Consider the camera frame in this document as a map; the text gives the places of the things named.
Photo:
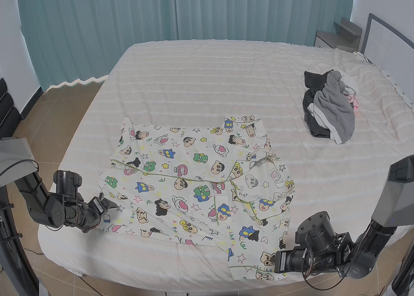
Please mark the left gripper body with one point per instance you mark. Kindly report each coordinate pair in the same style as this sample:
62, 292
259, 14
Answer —
102, 210

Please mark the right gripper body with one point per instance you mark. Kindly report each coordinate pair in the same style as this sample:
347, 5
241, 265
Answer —
296, 260

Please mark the white printed pyjama top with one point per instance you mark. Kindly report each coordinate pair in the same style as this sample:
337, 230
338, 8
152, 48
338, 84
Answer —
194, 184

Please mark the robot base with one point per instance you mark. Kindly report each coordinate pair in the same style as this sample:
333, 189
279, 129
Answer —
396, 288

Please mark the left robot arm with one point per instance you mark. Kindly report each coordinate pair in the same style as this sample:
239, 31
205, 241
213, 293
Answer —
35, 197

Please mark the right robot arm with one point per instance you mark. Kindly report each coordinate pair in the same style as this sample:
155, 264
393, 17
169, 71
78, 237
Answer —
365, 249

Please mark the pile of clothes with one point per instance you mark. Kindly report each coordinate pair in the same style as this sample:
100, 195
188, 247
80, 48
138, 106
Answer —
333, 110

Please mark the bed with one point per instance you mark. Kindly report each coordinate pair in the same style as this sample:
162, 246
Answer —
210, 88

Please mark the dark chest of drawers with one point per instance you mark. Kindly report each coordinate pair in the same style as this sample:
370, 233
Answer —
8, 107

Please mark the blue-green curtain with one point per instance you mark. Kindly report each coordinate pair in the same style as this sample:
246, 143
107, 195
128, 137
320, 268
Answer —
258, 0
97, 20

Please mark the grey bedside table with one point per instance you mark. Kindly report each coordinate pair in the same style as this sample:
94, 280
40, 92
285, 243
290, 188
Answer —
338, 37

